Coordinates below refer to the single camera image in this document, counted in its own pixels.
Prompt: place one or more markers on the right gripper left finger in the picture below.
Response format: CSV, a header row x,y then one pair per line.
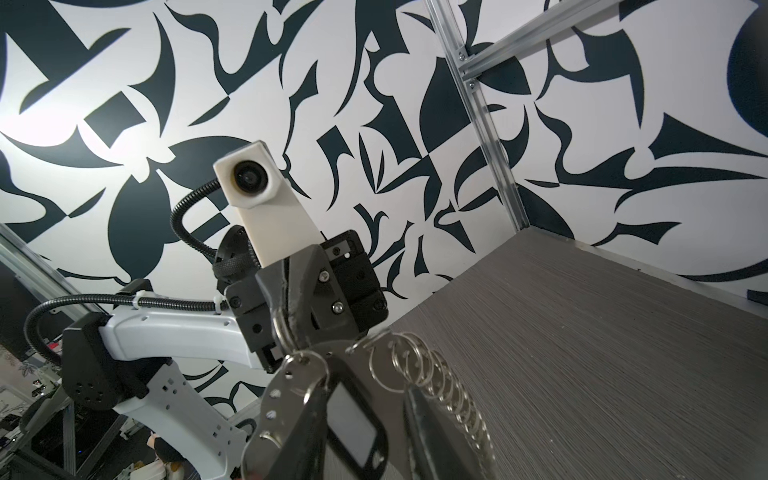
x,y
302,456

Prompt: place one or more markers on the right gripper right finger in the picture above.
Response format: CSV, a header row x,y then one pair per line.
x,y
437,449

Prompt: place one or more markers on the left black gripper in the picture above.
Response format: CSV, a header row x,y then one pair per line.
x,y
334,294

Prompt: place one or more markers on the large keyring with red handle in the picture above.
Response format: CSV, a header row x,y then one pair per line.
x,y
383,407

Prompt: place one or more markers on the small black key fob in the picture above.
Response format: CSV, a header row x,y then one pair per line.
x,y
356,434

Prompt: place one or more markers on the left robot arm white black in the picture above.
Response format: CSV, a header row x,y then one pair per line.
x,y
127,361

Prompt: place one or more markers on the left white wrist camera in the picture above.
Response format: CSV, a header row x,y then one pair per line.
x,y
274,219

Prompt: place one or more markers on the aluminium frame corner post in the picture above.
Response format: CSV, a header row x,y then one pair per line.
x,y
448,32

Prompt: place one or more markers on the aluminium frame back crossbar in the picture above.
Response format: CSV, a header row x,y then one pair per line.
x,y
551,22

